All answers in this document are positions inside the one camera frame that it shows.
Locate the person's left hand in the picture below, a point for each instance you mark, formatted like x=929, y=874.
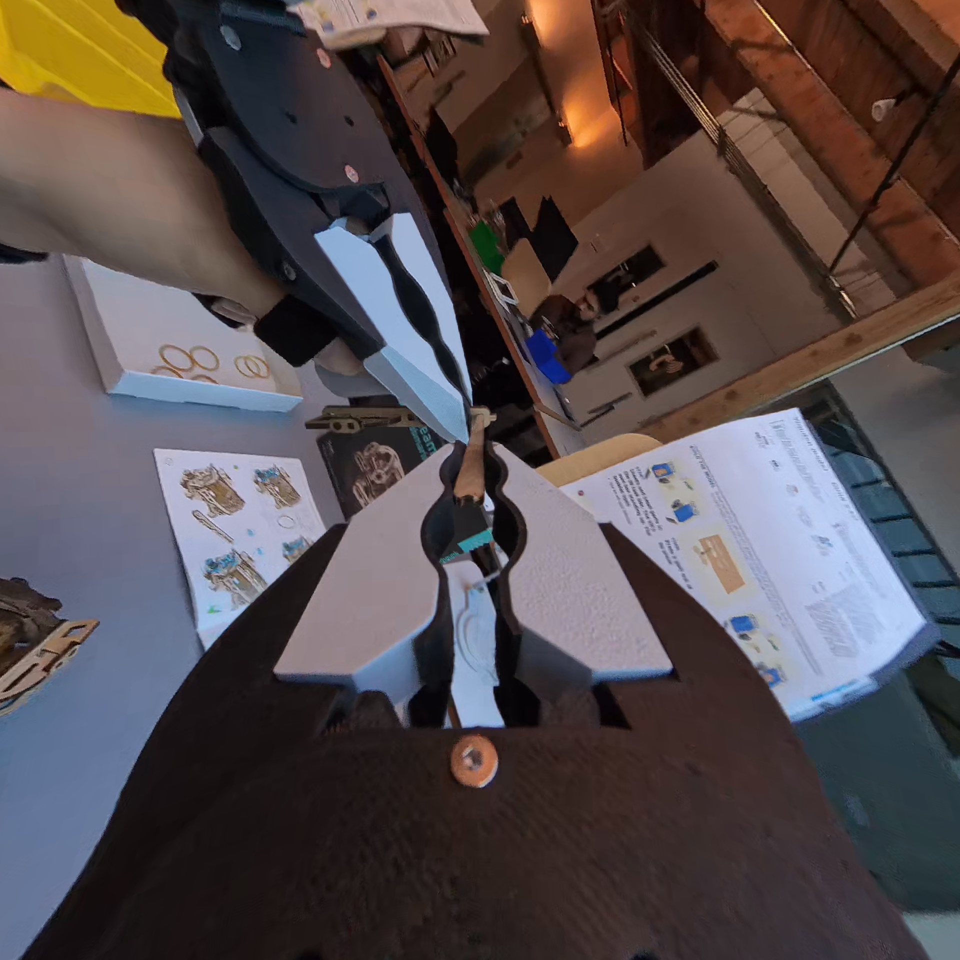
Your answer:
x=234, y=311

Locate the black model kit box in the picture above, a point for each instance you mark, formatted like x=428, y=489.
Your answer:
x=360, y=472

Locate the printed paper sheet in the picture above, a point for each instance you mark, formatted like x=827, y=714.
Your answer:
x=757, y=547

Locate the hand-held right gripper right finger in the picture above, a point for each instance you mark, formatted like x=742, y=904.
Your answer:
x=577, y=592

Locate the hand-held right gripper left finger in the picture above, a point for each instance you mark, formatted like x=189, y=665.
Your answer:
x=360, y=592

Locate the green object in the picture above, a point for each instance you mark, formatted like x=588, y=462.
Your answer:
x=486, y=247

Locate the assembled wooden model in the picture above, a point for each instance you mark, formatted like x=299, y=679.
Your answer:
x=34, y=645

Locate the illustrated instruction booklet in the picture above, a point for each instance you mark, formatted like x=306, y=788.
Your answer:
x=232, y=525

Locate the yellow plastic bin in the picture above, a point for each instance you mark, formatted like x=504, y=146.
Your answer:
x=67, y=52

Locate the white cardboard tray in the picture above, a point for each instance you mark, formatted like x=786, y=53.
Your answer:
x=150, y=322

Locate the slotted wooden model part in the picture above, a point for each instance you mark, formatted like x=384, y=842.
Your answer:
x=352, y=421

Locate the person's left forearm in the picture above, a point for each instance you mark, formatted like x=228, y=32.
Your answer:
x=112, y=187

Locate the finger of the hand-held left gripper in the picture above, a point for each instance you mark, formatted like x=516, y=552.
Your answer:
x=424, y=262
x=352, y=285

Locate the pointed wooden model piece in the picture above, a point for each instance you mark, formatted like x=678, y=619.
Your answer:
x=471, y=465

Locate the blue plastic bin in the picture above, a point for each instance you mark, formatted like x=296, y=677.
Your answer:
x=547, y=356

